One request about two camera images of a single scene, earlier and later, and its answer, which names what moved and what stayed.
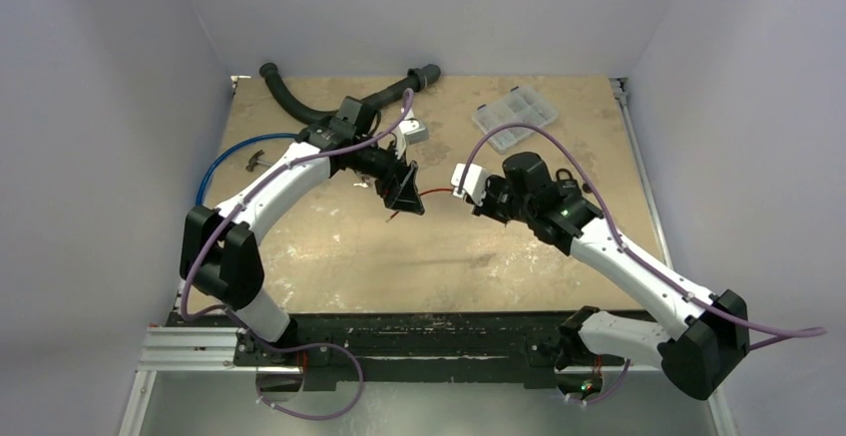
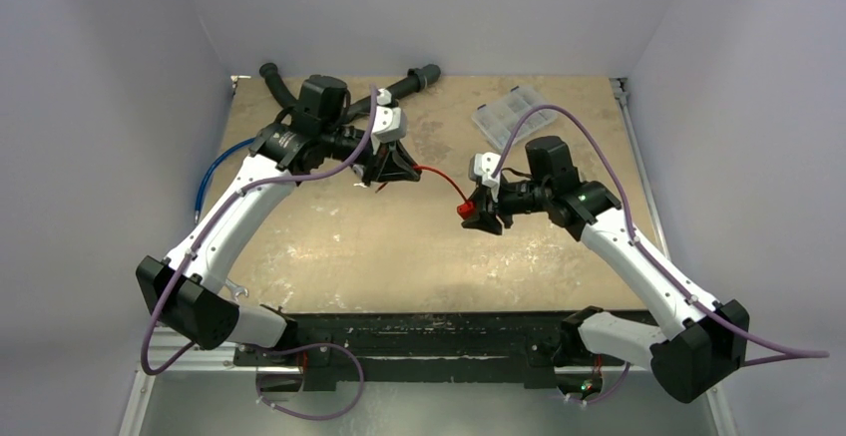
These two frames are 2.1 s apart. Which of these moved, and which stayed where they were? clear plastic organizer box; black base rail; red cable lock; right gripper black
Moved: red cable lock
Stayed: clear plastic organizer box; black base rail; right gripper black
